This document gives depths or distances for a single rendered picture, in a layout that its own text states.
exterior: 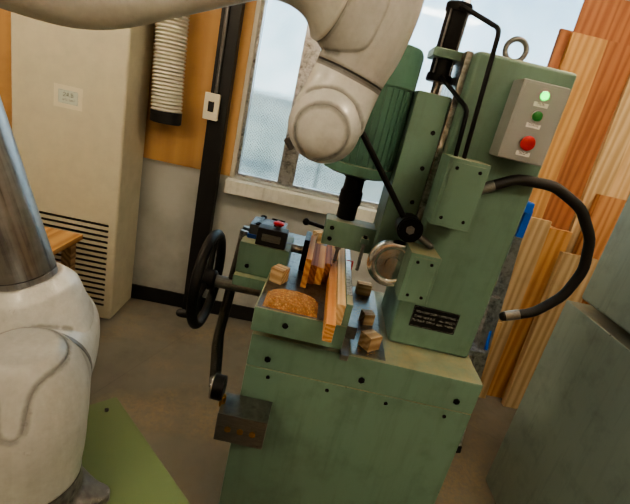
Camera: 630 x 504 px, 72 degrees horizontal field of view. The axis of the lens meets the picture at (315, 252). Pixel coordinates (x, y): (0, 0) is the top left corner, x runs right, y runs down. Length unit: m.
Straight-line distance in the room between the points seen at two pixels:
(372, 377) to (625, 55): 2.13
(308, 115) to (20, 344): 0.49
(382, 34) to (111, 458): 0.81
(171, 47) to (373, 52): 1.78
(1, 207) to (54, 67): 1.67
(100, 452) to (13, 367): 0.31
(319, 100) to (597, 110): 2.21
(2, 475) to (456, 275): 0.94
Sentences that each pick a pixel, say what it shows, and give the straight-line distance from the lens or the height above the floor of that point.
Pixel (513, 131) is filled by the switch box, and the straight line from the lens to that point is 1.03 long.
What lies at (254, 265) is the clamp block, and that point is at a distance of 1.18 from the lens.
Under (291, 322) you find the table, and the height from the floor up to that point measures 0.88.
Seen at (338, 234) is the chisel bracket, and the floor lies 1.04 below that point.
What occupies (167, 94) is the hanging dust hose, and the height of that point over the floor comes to 1.22.
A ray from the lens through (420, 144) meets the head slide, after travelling 1.08.
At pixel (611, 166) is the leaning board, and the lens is 2.73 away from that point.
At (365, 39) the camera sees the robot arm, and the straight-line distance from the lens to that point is 0.61.
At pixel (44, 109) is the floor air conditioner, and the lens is 2.45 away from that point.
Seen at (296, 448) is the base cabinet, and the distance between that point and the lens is 1.25.
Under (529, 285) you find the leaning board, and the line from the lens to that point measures 2.56.
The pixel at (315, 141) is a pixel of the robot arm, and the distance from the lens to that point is 0.58.
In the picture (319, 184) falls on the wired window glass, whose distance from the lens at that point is 2.51.
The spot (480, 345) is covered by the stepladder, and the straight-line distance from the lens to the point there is 2.05.
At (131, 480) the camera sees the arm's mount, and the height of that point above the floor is 0.69.
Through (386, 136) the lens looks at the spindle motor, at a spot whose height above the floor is 1.30.
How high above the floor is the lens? 1.35
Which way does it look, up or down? 19 degrees down
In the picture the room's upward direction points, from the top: 13 degrees clockwise
